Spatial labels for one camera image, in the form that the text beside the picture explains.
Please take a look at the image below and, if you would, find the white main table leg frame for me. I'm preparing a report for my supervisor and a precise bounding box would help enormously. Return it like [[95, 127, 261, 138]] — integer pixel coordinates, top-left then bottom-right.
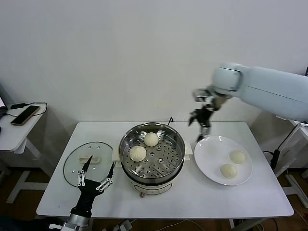
[[226, 218, 268, 231]]

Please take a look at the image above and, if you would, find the white power strip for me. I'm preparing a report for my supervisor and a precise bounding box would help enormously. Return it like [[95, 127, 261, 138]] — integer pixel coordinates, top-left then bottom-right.
[[115, 220, 133, 231]]

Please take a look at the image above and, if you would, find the white electric cooker base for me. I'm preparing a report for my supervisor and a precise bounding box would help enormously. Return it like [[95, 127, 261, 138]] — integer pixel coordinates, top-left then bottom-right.
[[112, 141, 193, 198]]

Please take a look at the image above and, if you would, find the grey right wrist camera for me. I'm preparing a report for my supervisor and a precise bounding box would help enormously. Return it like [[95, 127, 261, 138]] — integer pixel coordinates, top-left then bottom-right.
[[192, 88, 214, 103]]

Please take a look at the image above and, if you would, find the white side table with phone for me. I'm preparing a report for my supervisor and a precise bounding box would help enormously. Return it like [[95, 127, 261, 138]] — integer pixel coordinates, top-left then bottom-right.
[[0, 101, 49, 204]]

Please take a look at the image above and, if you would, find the black charger with cable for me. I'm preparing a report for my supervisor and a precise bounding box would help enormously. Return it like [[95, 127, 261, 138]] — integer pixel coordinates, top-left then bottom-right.
[[0, 102, 48, 121]]

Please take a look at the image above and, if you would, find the white side table with laptop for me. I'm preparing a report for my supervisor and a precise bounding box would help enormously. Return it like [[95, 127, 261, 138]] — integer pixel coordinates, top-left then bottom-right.
[[274, 115, 308, 200]]

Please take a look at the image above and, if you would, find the perforated steel steamer basket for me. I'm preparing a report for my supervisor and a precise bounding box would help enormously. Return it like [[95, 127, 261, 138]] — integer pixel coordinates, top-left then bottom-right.
[[118, 122, 186, 179]]

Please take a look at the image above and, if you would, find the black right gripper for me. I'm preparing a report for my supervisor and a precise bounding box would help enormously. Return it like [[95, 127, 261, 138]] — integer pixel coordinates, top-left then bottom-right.
[[187, 105, 214, 142]]

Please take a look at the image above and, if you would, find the silver open laptop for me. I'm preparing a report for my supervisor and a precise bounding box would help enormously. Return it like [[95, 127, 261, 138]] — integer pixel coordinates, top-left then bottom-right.
[[0, 83, 8, 117]]

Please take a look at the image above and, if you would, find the glass lid with white handle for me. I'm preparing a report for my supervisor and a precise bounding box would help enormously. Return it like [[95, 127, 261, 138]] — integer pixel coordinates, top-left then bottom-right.
[[63, 141, 115, 188]]

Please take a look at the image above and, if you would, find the white round plate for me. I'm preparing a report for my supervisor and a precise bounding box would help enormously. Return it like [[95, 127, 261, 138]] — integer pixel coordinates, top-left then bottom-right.
[[193, 136, 253, 186]]

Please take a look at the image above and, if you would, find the black smartphone with gold edge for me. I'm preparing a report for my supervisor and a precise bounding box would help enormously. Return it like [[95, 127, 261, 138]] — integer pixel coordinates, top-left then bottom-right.
[[10, 105, 41, 126]]

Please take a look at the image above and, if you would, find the white steamed baozi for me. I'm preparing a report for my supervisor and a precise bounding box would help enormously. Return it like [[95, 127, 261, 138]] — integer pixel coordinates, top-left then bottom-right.
[[143, 132, 159, 147], [220, 163, 239, 179], [129, 146, 147, 162], [230, 150, 247, 165]]

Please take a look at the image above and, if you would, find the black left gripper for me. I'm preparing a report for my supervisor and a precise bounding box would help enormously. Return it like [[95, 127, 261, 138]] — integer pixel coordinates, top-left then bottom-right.
[[69, 155, 116, 216]]

